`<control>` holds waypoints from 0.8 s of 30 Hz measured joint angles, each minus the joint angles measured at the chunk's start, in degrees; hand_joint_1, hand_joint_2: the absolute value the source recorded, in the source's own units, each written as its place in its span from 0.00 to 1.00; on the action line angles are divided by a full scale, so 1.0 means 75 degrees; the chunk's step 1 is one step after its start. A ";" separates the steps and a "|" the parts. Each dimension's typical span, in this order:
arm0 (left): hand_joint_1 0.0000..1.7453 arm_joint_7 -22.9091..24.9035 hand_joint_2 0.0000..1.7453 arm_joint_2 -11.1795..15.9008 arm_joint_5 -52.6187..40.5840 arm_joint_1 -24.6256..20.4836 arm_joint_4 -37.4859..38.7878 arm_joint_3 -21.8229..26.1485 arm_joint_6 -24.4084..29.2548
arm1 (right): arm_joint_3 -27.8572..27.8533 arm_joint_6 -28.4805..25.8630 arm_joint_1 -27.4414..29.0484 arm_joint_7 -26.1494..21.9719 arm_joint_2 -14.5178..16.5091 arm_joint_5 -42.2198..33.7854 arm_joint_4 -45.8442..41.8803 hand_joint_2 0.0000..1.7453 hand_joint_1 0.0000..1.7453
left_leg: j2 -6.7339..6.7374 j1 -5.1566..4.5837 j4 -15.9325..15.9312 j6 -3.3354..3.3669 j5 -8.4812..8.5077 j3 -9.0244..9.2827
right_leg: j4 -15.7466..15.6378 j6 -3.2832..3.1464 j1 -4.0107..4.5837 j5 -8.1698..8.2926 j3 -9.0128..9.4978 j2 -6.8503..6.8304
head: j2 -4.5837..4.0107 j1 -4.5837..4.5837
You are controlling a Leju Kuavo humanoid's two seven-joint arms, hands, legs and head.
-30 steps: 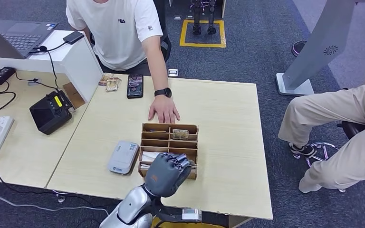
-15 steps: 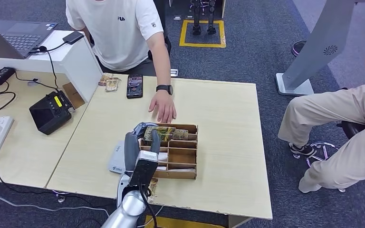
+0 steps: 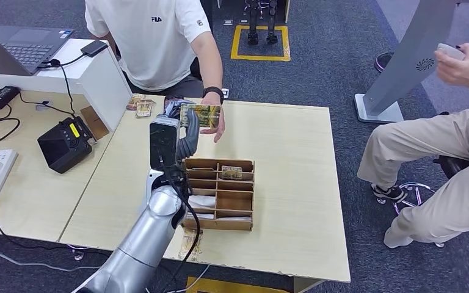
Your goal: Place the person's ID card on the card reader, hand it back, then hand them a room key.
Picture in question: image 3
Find person's left hand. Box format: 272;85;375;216
200;92;227;143

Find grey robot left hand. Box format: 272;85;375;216
163;99;202;162

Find person's right hand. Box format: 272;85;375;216
434;43;469;88

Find green gold room key card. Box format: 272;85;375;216
180;104;222;129

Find white handheld remote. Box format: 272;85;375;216
437;42;466;62

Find wooden compartment organizer box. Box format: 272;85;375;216
180;157;256;232

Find brown patterned card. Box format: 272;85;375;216
178;227;204;262

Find small gold patterned card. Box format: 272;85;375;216
221;165;244;180

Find person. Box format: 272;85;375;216
84;0;227;143
357;42;469;250

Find black wristwatch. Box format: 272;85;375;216
202;85;225;104

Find grey kiosk stand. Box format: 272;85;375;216
354;0;469;125

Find yellow floor tape square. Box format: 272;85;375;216
230;26;291;63

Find folded white paper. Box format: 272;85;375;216
187;195;217;209

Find black round floor object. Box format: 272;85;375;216
374;51;395;74

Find black humanoid robot legs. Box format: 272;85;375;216
244;0;279;46

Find brown cardboard piece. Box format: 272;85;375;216
80;106;111;141

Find chrome base stool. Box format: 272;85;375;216
392;155;469;248

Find white counter box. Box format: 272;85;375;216
0;38;133;134

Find black terminal with yellow display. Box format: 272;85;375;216
37;116;97;175

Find black external drive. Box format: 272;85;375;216
80;40;109;58

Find dark grey laptop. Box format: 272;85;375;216
0;19;75;78

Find black power adapter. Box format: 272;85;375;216
0;86;21;114

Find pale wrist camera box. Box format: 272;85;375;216
149;115;179;171

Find white cable under desk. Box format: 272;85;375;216
165;263;212;293

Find black drive cable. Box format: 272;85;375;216
39;51;87;118

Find white floor cable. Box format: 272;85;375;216
0;242;102;272

